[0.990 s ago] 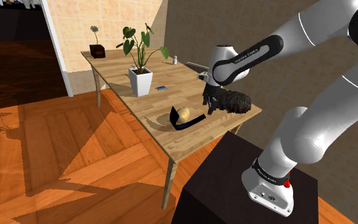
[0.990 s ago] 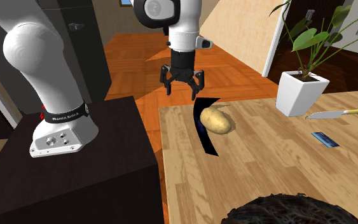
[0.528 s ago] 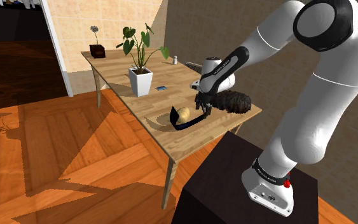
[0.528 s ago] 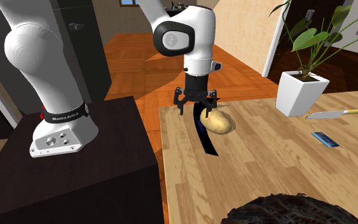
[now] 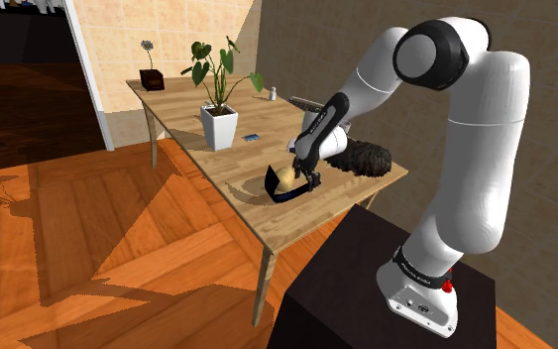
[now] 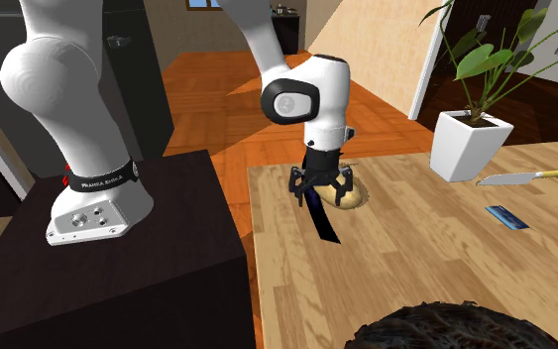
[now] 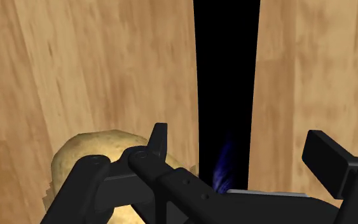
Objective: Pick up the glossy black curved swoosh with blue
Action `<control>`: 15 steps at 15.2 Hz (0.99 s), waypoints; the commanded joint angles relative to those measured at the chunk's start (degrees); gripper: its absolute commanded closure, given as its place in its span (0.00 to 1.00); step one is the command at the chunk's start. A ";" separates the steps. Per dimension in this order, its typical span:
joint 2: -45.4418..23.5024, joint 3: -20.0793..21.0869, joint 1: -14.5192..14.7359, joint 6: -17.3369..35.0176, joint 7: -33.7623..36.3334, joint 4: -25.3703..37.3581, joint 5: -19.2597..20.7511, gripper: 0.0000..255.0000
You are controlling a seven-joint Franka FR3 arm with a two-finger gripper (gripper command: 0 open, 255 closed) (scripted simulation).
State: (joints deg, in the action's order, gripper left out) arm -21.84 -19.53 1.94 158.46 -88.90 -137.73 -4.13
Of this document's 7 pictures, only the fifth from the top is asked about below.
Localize pale yellow round fruit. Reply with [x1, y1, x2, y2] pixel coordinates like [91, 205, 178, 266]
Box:
[276, 166, 300, 192]

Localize black bowl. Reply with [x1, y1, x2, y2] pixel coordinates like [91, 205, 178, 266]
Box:
[264, 165, 316, 204]

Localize black furry object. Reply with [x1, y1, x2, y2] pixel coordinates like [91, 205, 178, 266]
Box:
[326, 138, 392, 178]

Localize wooden table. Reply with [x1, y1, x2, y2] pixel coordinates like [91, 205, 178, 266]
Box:
[125, 73, 409, 329]

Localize grey remote control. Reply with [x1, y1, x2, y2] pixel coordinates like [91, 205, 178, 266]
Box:
[288, 95, 326, 112]

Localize green plant in white pot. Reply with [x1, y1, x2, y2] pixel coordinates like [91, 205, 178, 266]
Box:
[179, 35, 265, 153]

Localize dark robot stand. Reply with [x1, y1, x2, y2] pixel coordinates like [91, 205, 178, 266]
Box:
[266, 203, 498, 349]

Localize flower in dark brown pot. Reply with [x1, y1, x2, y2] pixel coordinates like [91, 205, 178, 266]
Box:
[138, 40, 167, 92]

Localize dark cabinet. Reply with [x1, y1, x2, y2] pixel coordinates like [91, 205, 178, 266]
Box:
[0, 0, 82, 66]

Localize white door frame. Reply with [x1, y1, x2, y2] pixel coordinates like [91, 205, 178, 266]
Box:
[62, 0, 116, 153]

